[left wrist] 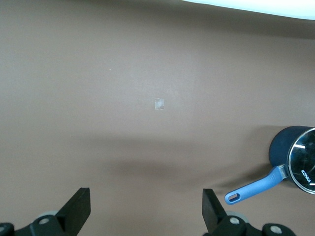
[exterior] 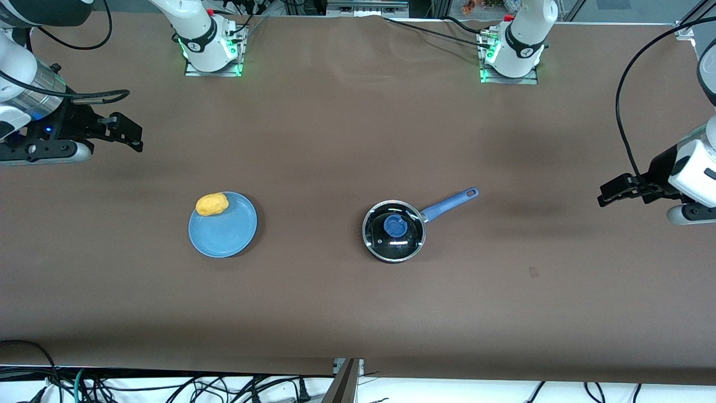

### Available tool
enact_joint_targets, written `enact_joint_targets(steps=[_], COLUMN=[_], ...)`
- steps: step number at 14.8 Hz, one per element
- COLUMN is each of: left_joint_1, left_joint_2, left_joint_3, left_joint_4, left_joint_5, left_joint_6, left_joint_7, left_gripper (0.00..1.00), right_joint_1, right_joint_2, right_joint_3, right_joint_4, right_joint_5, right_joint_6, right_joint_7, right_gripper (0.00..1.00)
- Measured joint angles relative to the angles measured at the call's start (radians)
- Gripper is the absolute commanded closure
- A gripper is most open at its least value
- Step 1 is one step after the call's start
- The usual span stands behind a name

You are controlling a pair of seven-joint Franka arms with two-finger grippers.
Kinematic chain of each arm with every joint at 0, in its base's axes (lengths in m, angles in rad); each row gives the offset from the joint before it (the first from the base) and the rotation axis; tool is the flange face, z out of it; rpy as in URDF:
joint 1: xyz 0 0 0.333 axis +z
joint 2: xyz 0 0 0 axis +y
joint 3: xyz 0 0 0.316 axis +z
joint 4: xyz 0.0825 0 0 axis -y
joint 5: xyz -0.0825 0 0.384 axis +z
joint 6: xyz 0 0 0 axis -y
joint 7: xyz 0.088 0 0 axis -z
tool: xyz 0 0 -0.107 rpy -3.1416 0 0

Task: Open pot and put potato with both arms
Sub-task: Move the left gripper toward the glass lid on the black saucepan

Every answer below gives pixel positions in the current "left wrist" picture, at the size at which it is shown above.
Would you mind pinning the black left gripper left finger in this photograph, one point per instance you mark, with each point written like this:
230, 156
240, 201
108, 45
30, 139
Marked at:
78, 204

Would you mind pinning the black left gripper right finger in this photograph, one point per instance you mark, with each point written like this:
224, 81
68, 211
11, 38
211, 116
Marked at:
211, 206

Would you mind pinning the glass lid with blue knob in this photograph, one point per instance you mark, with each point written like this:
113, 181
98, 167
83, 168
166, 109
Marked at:
305, 159

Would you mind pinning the clear tape piece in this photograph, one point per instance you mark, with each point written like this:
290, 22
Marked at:
159, 104

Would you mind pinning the brown table cover sheet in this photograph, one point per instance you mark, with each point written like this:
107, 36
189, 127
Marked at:
98, 73

